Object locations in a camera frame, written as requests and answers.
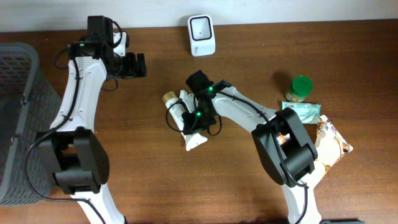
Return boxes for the white tube gold cap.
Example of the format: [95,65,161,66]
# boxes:
[162,91,208,151]

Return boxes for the green lid jar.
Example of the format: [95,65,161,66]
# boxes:
[285,76,313,103]

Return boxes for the teal snack packet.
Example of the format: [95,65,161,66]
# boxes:
[281,101,321,124]

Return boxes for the beige brown snack bag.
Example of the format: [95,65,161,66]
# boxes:
[303,115,353,188]

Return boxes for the orange small carton box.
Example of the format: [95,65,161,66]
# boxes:
[276,133,290,145]

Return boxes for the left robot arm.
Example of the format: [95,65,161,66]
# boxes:
[30,16,147,223]

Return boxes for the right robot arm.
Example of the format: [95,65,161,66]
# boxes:
[182,70,322,223]

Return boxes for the white barcode scanner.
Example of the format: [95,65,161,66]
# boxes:
[187,15,216,57]

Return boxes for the grey plastic mesh basket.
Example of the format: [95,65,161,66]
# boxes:
[1,42,62,207]

